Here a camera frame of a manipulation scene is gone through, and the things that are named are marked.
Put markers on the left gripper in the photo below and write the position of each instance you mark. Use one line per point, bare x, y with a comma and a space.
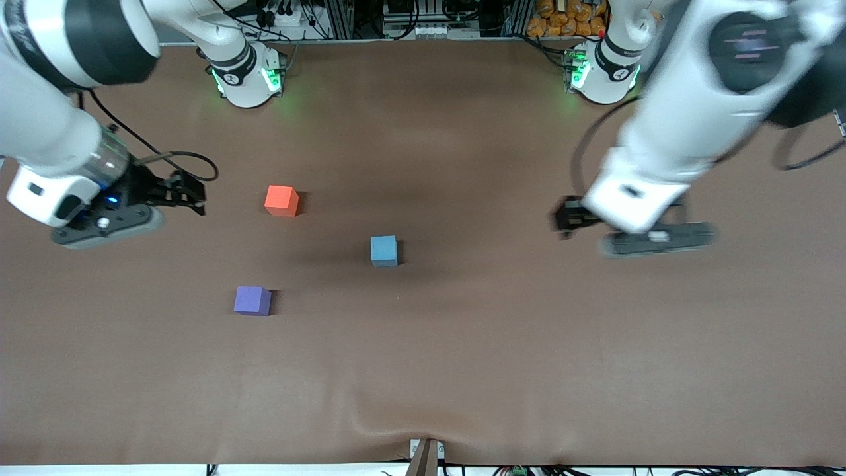
571, 216

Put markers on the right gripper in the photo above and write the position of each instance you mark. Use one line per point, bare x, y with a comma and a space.
143, 188

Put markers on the blue block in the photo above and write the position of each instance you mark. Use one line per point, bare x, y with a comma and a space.
384, 251

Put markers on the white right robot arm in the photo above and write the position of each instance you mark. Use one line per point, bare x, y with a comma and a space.
46, 99

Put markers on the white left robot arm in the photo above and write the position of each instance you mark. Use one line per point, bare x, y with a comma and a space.
687, 112

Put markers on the orange block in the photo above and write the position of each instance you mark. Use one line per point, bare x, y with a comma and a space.
281, 200

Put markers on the purple block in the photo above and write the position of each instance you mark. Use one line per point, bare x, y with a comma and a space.
252, 301

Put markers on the white connector block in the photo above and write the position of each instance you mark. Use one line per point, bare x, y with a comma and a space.
433, 31

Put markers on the green-lit control box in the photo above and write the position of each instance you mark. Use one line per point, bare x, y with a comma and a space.
574, 69

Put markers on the bag of oranges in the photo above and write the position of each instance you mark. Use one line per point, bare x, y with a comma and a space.
562, 20

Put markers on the brown table cover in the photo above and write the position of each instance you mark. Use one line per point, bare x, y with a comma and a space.
423, 357

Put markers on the white power strip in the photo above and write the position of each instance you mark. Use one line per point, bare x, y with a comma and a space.
287, 16

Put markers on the brown clamp mount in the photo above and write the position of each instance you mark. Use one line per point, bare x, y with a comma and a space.
425, 457

